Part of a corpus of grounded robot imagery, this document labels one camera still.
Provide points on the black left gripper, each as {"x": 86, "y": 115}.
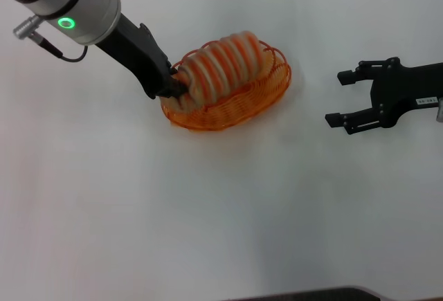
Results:
{"x": 138, "y": 55}

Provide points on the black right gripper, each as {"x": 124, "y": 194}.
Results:
{"x": 401, "y": 90}

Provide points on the orange striped bread loaf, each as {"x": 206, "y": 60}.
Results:
{"x": 221, "y": 69}

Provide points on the orange woven plastic basket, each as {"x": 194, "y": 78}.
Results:
{"x": 242, "y": 114}

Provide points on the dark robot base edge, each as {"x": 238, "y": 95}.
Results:
{"x": 311, "y": 295}

